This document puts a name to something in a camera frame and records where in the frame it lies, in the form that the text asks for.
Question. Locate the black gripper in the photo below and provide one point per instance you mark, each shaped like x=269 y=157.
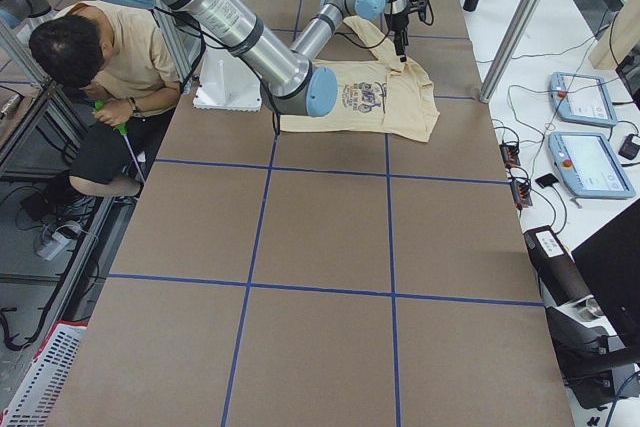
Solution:
x=398 y=22

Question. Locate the beige long-sleeve printed shirt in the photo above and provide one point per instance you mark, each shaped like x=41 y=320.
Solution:
x=381 y=95

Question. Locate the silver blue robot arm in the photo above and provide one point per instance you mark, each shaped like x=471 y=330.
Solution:
x=333 y=13
x=294 y=85

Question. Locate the upper blue teach pendant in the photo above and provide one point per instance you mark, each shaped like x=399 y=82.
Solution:
x=582 y=99

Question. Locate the blue teach pendant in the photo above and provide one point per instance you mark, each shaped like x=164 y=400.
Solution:
x=588 y=166
x=582 y=99

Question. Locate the lower blue teach pendant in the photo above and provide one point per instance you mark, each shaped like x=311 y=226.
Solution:
x=588 y=166

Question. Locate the seated person beige shirt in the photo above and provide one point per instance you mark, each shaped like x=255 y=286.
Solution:
x=118 y=55

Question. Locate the black brown cylinder device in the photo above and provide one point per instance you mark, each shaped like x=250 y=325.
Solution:
x=554 y=266

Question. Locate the black monitor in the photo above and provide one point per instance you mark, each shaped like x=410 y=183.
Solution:
x=608 y=261

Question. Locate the white power strip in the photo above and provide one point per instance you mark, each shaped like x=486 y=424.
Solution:
x=57 y=241

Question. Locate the white plastic basket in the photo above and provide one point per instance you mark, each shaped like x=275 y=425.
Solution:
x=48 y=371

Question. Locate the aluminium frame post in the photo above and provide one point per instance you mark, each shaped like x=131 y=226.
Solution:
x=515 y=31

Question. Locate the green handled stick tool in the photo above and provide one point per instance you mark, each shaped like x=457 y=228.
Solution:
x=122 y=130

